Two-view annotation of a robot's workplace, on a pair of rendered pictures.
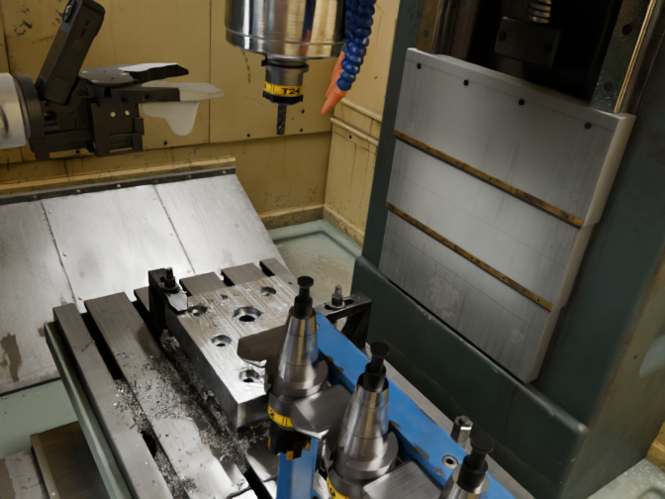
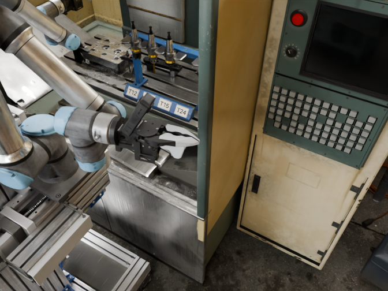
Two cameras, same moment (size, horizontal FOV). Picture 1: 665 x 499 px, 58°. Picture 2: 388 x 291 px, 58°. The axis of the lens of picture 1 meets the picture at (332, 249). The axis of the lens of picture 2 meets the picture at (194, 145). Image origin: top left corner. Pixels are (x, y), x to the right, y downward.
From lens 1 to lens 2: 137 cm
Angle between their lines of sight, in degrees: 24
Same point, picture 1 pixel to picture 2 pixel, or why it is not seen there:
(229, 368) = (110, 59)
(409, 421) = (158, 41)
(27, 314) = (23, 79)
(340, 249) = (108, 29)
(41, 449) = (64, 103)
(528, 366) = (181, 38)
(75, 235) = not seen: hidden behind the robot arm
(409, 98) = not seen: outside the picture
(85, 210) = not seen: hidden behind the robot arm
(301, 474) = (140, 69)
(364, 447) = (153, 44)
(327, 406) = (143, 44)
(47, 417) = (52, 103)
